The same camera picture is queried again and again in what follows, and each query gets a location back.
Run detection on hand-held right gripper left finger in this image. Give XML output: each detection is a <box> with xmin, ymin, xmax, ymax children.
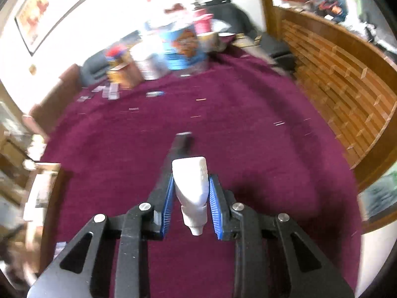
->
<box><xmin>28</xmin><ymin>172</ymin><xmax>175</xmax><ymax>298</ymax></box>

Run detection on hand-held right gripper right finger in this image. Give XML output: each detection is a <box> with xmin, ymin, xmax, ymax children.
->
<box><xmin>208</xmin><ymin>174</ymin><xmax>356</xmax><ymax>298</ymax></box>

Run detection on small white tube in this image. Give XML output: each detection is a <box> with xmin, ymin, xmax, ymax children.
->
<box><xmin>171</xmin><ymin>157</ymin><xmax>210</xmax><ymax>236</ymax></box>

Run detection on cardboard box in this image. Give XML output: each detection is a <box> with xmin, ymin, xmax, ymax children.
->
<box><xmin>23</xmin><ymin>161</ymin><xmax>63</xmax><ymax>286</ymax></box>

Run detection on white marker pen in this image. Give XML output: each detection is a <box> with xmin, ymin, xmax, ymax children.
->
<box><xmin>101</xmin><ymin>84</ymin><xmax>121</xmax><ymax>100</ymax></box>

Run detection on brown labelled jar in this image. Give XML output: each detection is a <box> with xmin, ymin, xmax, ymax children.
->
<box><xmin>107</xmin><ymin>59</ymin><xmax>143</xmax><ymax>89</ymax></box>

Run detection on white plastic jar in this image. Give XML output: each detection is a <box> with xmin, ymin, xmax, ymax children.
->
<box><xmin>136</xmin><ymin>42</ymin><xmax>165</xmax><ymax>79</ymax></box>

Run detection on brown upholstered chair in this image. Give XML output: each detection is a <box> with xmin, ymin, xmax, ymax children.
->
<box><xmin>22</xmin><ymin>64</ymin><xmax>83</xmax><ymax>140</ymax></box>

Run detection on black leather sofa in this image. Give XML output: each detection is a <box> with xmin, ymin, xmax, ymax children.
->
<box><xmin>79</xmin><ymin>0</ymin><xmax>298</xmax><ymax>87</ymax></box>

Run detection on clear jar blue label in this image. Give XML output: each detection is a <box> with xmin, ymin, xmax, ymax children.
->
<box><xmin>160</xmin><ymin>28</ymin><xmax>208</xmax><ymax>70</ymax></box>

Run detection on colourful tape roll stack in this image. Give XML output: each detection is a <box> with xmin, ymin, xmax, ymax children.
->
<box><xmin>105</xmin><ymin>46</ymin><xmax>128</xmax><ymax>61</ymax></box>

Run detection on bamboo print panel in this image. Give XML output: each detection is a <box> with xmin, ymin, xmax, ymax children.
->
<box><xmin>358</xmin><ymin>171</ymin><xmax>397</xmax><ymax>224</ymax></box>

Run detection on wooden display counter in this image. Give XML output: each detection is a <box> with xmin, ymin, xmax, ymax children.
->
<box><xmin>257</xmin><ymin>0</ymin><xmax>397</xmax><ymax>233</ymax></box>

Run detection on pink cups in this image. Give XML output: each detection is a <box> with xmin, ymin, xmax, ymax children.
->
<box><xmin>192</xmin><ymin>8</ymin><xmax>214</xmax><ymax>35</ymax></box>

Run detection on red black toy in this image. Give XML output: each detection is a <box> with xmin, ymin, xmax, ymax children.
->
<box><xmin>316</xmin><ymin>0</ymin><xmax>345</xmax><ymax>19</ymax></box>

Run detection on framed wall picture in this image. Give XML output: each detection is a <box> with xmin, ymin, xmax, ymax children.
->
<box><xmin>14</xmin><ymin>0</ymin><xmax>125</xmax><ymax>57</ymax></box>

